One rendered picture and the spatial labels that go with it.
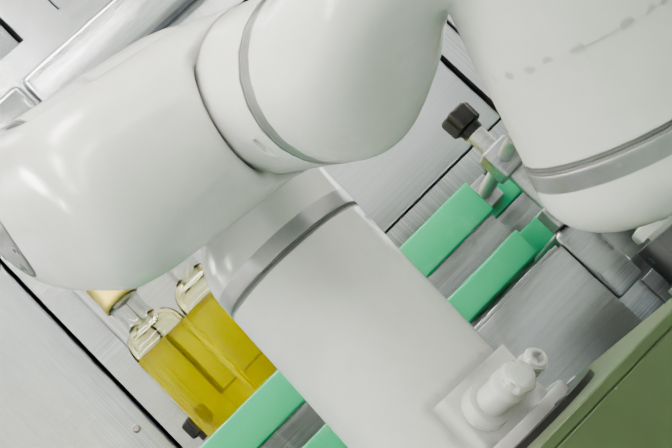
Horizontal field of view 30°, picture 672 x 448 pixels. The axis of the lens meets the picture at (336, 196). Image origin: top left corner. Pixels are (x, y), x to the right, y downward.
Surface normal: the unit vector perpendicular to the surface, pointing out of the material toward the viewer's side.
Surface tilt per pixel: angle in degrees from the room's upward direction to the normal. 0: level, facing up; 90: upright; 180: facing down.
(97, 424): 90
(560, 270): 90
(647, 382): 90
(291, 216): 90
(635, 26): 113
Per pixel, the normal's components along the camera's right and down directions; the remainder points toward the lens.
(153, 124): 0.24, -0.41
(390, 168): 0.02, -0.25
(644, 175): -0.15, 0.28
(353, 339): -0.19, -0.07
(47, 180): -0.71, 0.30
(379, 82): 0.51, 0.65
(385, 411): -0.34, 0.08
